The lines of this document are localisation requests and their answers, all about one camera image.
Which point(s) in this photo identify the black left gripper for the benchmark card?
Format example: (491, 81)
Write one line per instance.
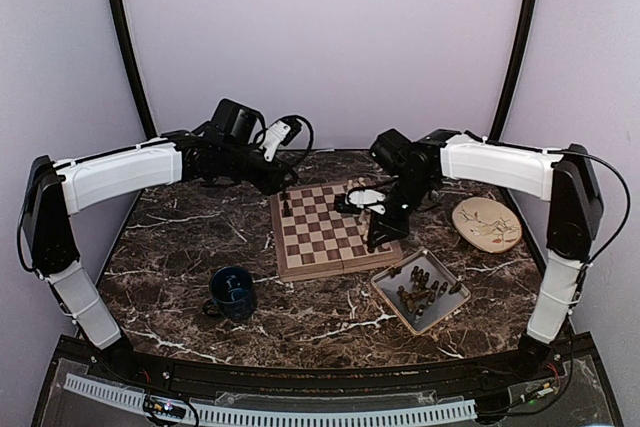
(270, 183)

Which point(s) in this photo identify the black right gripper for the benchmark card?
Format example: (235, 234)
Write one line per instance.
(394, 230)

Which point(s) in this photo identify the silver metal tray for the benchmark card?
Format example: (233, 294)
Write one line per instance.
(387, 282)

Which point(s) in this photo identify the dark wooden chess knight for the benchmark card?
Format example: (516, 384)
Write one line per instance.
(286, 212)

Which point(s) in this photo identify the wooden folding chess board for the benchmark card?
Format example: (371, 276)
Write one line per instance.
(316, 241)

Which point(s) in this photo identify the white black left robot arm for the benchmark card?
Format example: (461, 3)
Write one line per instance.
(236, 144)

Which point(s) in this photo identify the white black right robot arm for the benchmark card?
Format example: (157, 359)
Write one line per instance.
(564, 179)

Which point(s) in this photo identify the white chess pieces row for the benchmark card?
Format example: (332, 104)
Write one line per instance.
(365, 218)

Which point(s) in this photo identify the cream floral ceramic plate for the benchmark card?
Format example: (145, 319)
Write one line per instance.
(487, 224)

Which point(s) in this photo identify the dark blue enamel mug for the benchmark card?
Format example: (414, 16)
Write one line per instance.
(232, 295)

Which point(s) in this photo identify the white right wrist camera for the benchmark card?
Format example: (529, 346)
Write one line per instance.
(359, 199)

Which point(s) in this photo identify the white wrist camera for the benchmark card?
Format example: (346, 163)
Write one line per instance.
(281, 132)
(359, 199)

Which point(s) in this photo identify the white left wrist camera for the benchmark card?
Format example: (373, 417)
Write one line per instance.
(281, 132)

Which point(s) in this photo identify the black left frame post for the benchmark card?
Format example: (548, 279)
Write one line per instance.
(129, 60)

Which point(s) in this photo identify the black frame post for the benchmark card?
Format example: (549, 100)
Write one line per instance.
(516, 59)
(129, 60)

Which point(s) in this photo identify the white slotted cable duct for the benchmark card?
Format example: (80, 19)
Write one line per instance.
(247, 410)

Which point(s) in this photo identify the black right frame post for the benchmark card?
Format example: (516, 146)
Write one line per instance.
(516, 59)

